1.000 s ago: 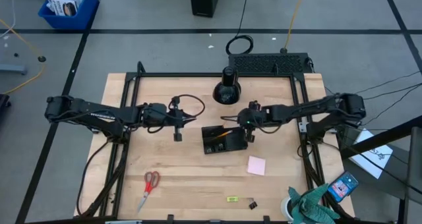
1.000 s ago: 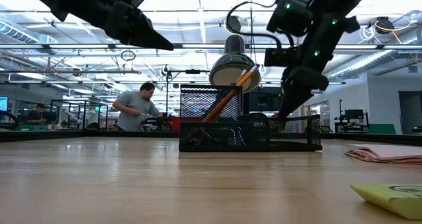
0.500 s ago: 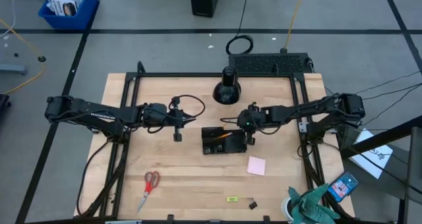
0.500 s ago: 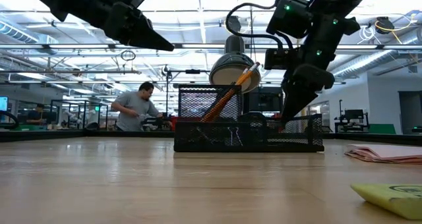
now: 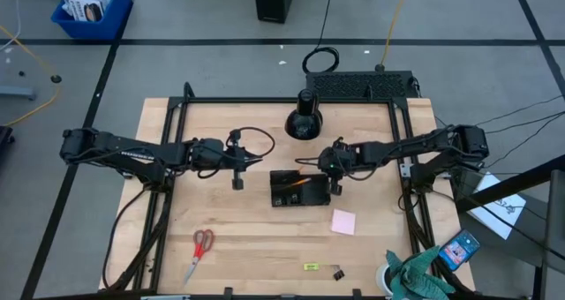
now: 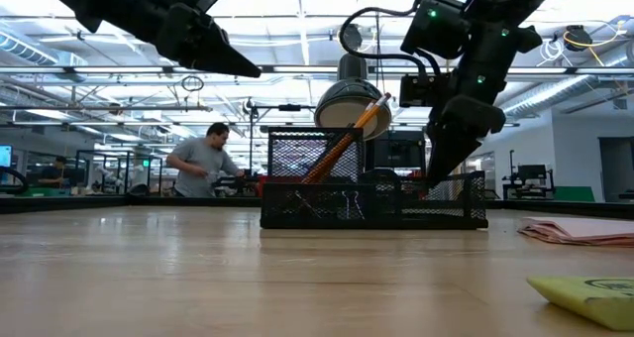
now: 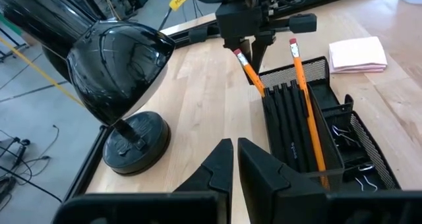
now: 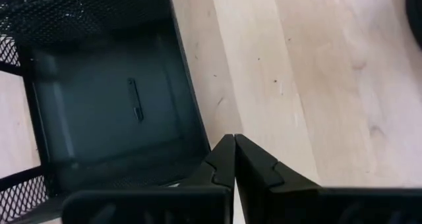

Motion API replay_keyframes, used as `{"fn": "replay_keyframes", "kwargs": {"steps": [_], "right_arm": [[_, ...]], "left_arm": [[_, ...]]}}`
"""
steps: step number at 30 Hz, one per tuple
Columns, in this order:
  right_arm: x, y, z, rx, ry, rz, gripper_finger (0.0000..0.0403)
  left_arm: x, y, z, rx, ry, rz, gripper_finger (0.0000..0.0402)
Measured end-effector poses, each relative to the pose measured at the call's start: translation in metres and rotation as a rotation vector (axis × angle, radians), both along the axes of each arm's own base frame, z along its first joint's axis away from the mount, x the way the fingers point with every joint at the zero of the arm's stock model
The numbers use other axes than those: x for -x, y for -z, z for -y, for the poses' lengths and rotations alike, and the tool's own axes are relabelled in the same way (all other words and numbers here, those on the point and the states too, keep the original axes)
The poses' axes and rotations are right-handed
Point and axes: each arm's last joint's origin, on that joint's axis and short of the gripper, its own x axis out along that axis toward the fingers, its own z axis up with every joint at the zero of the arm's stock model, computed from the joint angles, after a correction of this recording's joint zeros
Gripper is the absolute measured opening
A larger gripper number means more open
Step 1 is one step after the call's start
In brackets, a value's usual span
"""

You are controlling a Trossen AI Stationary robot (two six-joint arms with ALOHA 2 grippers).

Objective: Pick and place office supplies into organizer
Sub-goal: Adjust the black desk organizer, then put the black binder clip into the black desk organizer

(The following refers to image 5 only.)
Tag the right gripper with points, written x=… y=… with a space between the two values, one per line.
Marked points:
x=344 y=159

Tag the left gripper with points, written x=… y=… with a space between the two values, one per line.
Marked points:
x=212 y=154

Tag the orange pencil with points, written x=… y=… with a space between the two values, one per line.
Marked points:
x=300 y=183

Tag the pink sticky note pad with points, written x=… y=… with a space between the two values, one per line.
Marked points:
x=343 y=222

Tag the black binder clip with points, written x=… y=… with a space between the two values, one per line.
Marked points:
x=338 y=274

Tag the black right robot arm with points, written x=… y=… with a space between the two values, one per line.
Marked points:
x=419 y=143

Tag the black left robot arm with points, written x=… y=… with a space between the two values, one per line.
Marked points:
x=115 y=150

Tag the black mesh desk organizer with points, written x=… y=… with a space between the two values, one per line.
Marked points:
x=318 y=194

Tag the black table clamp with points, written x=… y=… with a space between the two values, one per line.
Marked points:
x=356 y=294
x=228 y=292

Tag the potted plant white pot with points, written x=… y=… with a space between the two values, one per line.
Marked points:
x=415 y=273

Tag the smartphone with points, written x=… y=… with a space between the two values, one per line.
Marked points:
x=459 y=249

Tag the black computer tower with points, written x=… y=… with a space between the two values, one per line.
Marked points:
x=276 y=2

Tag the white paper sheet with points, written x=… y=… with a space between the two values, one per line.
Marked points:
x=499 y=212

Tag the black metal stand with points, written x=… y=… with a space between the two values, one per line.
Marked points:
x=512 y=185

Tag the blue plastic bin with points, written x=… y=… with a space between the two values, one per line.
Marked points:
x=106 y=26

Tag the black floor puck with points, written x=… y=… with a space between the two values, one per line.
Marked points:
x=56 y=78

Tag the white printed packets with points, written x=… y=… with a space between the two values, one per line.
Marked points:
x=86 y=9

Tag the grey desk foot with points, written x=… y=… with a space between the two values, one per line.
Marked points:
x=17 y=92

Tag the silver aluminium bracket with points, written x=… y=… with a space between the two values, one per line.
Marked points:
x=406 y=170

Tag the black aluminium table frame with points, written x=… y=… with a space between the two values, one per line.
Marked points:
x=287 y=100

